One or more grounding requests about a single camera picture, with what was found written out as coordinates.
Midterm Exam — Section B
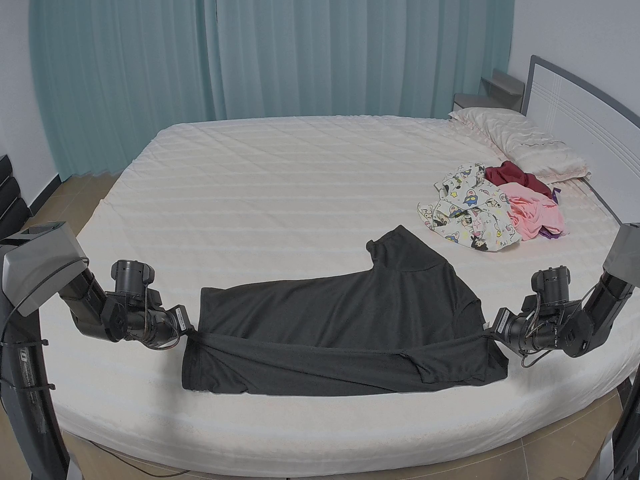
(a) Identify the purple garment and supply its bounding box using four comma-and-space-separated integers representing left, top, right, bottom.
539, 184, 566, 241

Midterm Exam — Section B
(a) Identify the cream pillow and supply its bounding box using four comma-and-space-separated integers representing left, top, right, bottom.
447, 107, 592, 185

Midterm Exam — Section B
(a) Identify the thin black cable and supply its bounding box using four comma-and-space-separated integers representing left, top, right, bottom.
95, 443, 193, 475

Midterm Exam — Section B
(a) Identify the dark red garment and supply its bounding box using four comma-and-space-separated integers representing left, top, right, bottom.
485, 160, 556, 200

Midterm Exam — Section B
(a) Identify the white printed garment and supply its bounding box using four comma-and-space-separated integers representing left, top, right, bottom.
417, 163, 523, 254

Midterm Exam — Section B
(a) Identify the blue-green curtain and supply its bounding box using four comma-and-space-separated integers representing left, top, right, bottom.
30, 0, 226, 179
210, 0, 516, 119

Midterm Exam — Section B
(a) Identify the pink garment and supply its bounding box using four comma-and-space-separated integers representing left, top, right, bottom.
500, 182, 566, 243

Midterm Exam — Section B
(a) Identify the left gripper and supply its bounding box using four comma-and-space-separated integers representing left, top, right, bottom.
147, 306, 196, 350

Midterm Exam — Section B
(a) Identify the grey bedside table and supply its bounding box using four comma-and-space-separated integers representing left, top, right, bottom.
452, 68, 526, 115

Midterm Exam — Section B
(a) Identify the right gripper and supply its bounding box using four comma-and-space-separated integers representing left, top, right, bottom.
492, 308, 523, 349

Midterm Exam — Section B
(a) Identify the black T-shirt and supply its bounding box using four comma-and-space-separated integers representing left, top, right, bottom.
180, 224, 510, 397

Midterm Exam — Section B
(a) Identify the bed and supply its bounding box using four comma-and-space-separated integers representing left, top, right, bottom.
37, 55, 640, 474

